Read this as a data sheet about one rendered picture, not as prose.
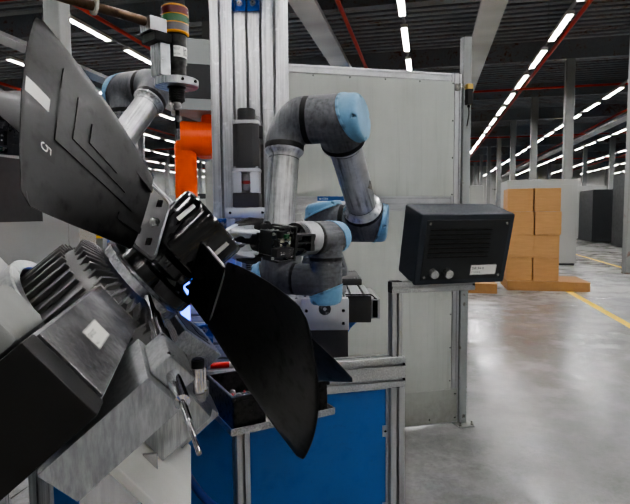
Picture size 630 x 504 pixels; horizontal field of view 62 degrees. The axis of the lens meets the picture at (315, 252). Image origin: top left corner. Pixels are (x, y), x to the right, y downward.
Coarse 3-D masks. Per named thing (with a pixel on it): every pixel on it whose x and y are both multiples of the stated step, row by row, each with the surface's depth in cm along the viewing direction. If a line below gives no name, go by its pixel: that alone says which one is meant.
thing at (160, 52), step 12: (156, 24) 81; (144, 36) 82; (156, 36) 80; (168, 36) 82; (156, 48) 82; (168, 48) 83; (156, 60) 82; (168, 60) 83; (156, 72) 83; (168, 72) 83; (156, 84) 84; (168, 84) 84; (180, 84) 84; (192, 84) 84
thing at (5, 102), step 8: (0, 96) 77; (8, 96) 78; (16, 96) 79; (0, 104) 76; (8, 104) 77; (16, 104) 78; (0, 112) 75; (8, 112) 76; (16, 112) 77; (8, 120) 75; (16, 120) 76; (16, 128) 75; (152, 176) 83
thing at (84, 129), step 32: (32, 32) 51; (32, 64) 49; (64, 64) 54; (32, 96) 47; (64, 96) 52; (96, 96) 59; (32, 128) 46; (64, 128) 51; (96, 128) 57; (32, 160) 46; (64, 160) 51; (96, 160) 56; (128, 160) 63; (32, 192) 45; (64, 192) 50; (96, 192) 56; (128, 192) 63; (96, 224) 57; (128, 224) 63
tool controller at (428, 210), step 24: (408, 216) 136; (432, 216) 129; (456, 216) 131; (480, 216) 132; (504, 216) 134; (408, 240) 137; (432, 240) 131; (456, 240) 133; (480, 240) 134; (504, 240) 136; (408, 264) 137; (432, 264) 133; (456, 264) 135; (480, 264) 136; (504, 264) 139
